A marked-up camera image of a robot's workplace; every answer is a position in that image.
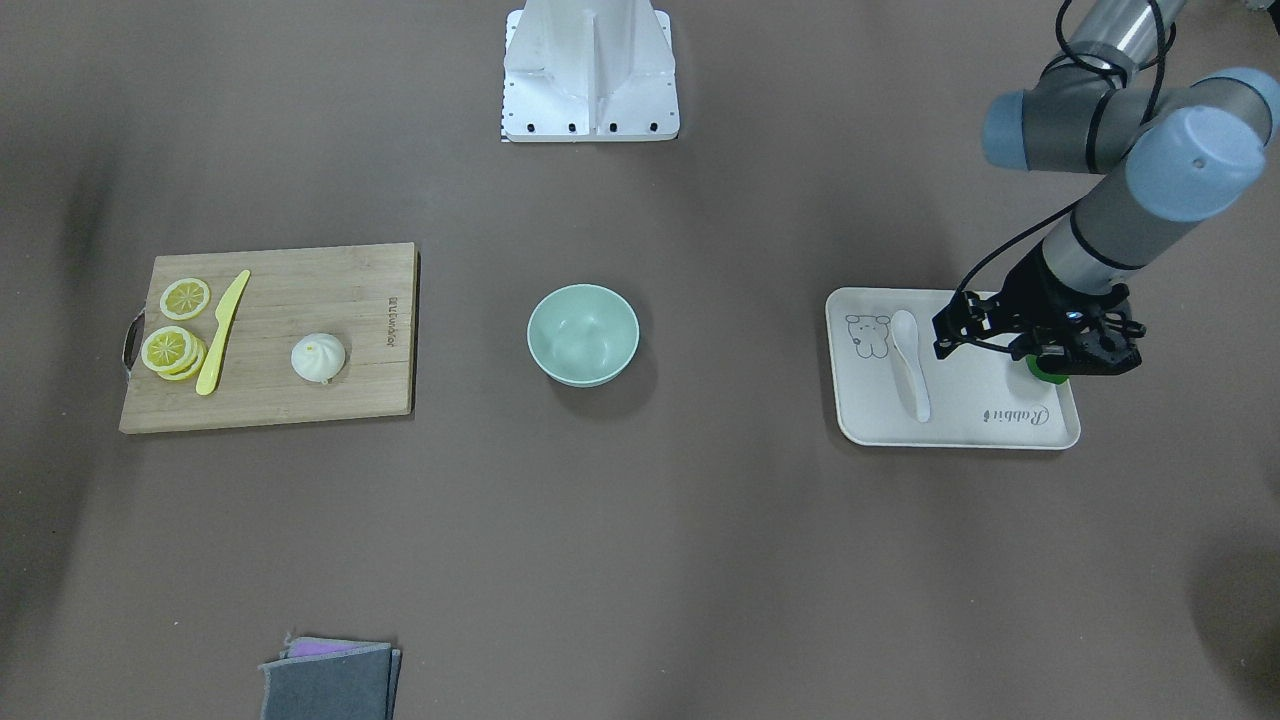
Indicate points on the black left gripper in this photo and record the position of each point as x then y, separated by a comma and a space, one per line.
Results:
1027, 291

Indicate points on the white ceramic soup spoon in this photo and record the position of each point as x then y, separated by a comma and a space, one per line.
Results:
905, 336

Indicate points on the white steamed bun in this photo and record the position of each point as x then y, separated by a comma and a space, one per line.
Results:
318, 358

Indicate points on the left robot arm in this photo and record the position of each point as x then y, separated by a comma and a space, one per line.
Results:
1168, 160

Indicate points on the mint green bowl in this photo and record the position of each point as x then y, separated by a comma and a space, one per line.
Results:
583, 335

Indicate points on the green lime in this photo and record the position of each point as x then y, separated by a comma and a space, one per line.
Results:
1047, 369

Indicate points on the bamboo cutting board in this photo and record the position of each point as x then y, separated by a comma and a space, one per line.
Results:
365, 295

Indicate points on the grey folded cloth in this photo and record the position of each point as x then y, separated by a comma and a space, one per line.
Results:
330, 678

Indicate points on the yellow plastic knife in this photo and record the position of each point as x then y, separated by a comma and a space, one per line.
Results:
225, 314

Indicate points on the single lemon slice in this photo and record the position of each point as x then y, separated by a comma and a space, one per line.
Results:
185, 299

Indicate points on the stacked lemon slices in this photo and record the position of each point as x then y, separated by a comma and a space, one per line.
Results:
174, 353

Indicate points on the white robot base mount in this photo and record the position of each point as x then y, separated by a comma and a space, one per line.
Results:
589, 71

